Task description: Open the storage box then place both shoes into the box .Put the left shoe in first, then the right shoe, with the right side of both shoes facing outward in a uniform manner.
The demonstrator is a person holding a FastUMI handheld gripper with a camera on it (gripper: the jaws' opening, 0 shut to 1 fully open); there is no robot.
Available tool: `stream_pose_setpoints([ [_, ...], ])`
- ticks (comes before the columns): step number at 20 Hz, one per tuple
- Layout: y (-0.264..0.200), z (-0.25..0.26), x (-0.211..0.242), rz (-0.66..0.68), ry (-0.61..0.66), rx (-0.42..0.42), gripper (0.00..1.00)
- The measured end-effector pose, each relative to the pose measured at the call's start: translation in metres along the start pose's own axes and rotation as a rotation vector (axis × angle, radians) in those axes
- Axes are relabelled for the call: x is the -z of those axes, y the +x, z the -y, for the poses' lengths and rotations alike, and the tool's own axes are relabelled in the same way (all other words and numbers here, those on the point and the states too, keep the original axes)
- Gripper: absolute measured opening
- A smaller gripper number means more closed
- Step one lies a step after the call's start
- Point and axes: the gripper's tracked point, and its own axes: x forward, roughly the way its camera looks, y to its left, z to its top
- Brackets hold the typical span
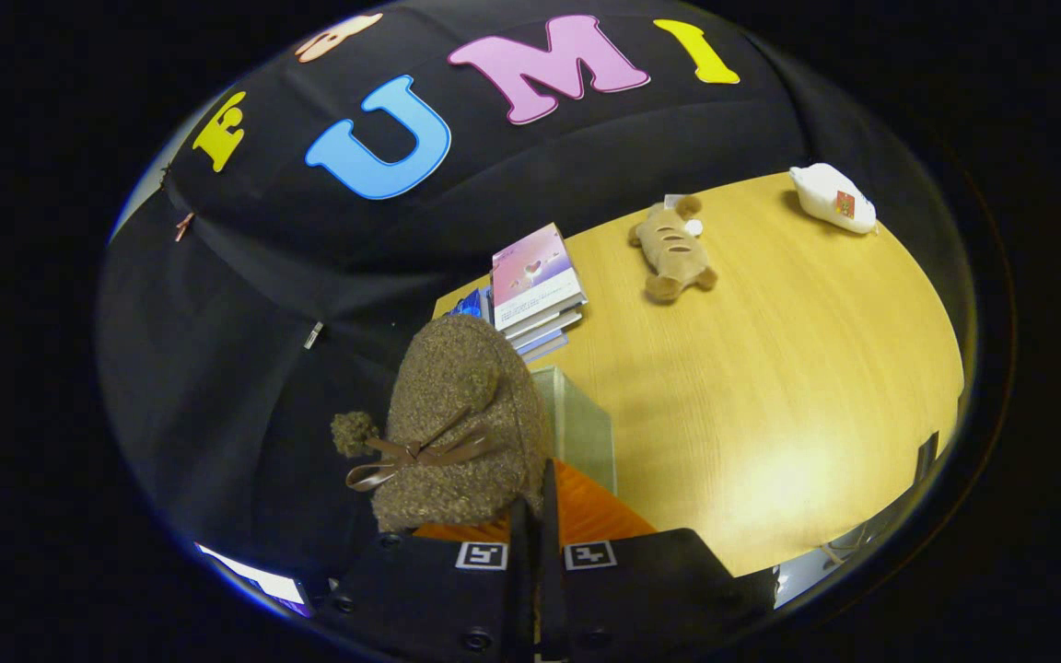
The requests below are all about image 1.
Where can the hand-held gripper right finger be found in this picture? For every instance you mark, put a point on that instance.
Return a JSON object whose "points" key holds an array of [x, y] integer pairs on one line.
{"points": [[549, 589]]}

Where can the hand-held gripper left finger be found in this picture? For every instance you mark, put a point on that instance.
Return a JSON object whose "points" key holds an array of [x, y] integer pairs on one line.
{"points": [[521, 589]]}

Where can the green fabric storage box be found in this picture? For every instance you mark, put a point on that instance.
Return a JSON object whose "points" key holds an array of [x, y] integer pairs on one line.
{"points": [[586, 433]]}

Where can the brown fuzzy slipper shoe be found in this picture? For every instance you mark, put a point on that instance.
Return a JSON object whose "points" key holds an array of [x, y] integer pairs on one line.
{"points": [[466, 387]]}

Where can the thin white-edged book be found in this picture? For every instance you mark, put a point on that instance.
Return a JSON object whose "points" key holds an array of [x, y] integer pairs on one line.
{"points": [[549, 345], [553, 324]]}

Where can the lit computer screen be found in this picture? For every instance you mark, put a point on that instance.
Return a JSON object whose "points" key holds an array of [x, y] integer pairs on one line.
{"points": [[259, 578]]}

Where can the blue cover book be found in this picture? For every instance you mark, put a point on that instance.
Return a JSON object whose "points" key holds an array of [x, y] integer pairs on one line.
{"points": [[471, 306]]}

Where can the small white clip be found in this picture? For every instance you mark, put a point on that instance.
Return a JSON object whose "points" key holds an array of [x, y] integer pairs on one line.
{"points": [[313, 334]]}

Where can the black backdrop cloth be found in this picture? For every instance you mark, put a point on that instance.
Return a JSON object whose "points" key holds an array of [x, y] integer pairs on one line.
{"points": [[236, 368]]}

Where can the brown plush toy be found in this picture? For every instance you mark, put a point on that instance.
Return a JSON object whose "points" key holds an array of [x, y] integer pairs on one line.
{"points": [[669, 249]]}

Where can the white plush toy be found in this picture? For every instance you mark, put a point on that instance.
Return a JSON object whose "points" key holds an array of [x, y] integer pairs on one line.
{"points": [[825, 193]]}

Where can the pink clothes peg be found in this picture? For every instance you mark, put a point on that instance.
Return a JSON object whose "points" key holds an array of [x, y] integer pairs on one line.
{"points": [[183, 226]]}

